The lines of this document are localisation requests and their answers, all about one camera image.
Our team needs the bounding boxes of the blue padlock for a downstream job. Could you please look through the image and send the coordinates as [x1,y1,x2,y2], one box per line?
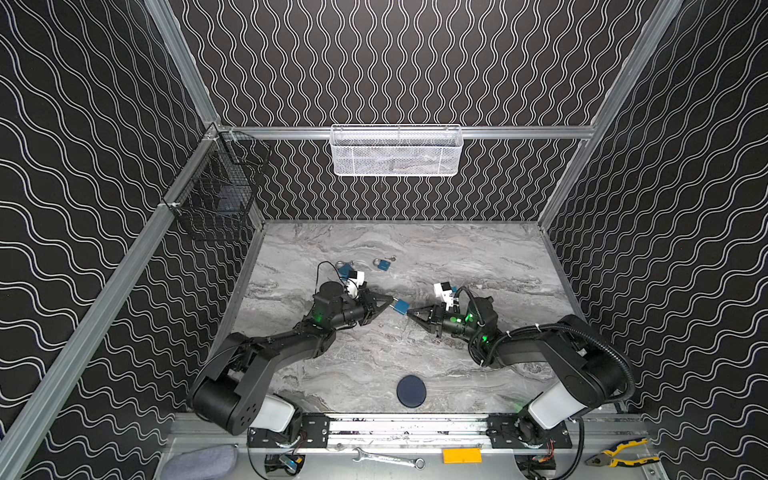
[373,257,395,271]
[391,299,410,315]
[335,261,354,280]

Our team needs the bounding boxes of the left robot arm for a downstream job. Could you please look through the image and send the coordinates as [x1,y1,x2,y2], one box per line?
[187,281,394,435]

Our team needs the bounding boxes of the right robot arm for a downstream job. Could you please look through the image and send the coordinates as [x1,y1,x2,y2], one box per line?
[407,296,636,446]

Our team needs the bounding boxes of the dark round disc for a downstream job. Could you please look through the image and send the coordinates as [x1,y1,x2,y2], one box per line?
[396,375,427,409]

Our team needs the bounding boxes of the yellow label block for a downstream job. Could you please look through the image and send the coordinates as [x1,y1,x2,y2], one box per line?
[442,448,483,465]

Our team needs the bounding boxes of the steel wrench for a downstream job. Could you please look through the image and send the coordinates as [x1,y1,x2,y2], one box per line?
[354,448,426,470]

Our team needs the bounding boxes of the grey cloth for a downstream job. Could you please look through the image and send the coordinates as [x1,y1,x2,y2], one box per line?
[159,445,239,480]

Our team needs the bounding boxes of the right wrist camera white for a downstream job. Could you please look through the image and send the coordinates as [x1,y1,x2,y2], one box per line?
[433,282,456,310]

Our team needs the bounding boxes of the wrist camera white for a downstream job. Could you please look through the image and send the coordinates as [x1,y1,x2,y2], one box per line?
[344,269,365,299]
[433,282,456,310]

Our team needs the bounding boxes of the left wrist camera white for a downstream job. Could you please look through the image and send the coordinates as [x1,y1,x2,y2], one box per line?
[344,269,365,299]

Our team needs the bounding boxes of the white wire basket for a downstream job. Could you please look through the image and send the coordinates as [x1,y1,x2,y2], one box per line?
[329,124,464,177]

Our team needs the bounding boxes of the black wire basket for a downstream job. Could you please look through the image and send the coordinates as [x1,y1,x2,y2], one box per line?
[170,128,274,243]

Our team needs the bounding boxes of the yellow handled pliers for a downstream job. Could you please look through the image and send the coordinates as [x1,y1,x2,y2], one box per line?
[584,437,660,468]

